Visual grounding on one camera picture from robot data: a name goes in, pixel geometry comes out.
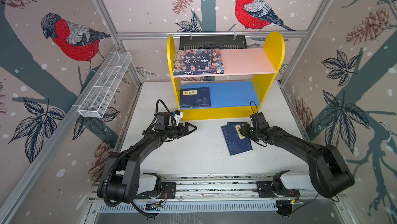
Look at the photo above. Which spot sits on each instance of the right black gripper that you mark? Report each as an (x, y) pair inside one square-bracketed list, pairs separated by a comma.
[(244, 130)]

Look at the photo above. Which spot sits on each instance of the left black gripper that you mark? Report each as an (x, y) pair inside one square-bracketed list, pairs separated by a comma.
[(186, 130)]

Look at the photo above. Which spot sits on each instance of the navy blue book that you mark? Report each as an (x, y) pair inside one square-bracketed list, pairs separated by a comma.
[(235, 142), (195, 98), (239, 123)]

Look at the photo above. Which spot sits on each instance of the illustrated colourful cover book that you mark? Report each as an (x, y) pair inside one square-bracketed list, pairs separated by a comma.
[(197, 62)]

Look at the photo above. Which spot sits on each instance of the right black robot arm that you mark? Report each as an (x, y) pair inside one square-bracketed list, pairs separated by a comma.
[(328, 172)]

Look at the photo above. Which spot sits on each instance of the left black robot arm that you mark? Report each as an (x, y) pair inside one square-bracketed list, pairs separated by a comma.
[(122, 180)]

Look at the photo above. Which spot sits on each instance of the yellow shelf with coloured boards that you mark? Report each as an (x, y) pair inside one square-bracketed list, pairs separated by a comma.
[(223, 84)]

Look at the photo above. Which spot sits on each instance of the small green circuit board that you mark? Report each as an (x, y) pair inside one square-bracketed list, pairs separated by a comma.
[(153, 207)]

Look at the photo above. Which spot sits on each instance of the black slotted vent panel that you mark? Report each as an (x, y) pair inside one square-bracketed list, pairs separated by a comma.
[(212, 42)]

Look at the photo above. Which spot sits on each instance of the black round connector underneath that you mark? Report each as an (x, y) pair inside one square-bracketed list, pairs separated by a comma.
[(284, 208)]

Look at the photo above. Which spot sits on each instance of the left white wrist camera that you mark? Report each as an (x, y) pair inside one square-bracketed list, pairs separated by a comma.
[(178, 115)]

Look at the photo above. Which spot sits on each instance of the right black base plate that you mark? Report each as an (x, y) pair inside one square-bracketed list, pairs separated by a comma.
[(271, 189)]

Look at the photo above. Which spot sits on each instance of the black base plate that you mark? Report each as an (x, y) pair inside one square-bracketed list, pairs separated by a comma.
[(271, 189), (166, 190)]

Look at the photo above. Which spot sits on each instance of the aluminium mounting rail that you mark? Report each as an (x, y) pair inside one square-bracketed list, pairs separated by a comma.
[(221, 187)]

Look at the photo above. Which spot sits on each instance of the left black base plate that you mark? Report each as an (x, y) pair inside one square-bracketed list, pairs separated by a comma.
[(166, 190)]

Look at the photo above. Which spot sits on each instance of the white wire mesh basket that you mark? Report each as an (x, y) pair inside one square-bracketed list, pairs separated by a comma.
[(101, 94)]

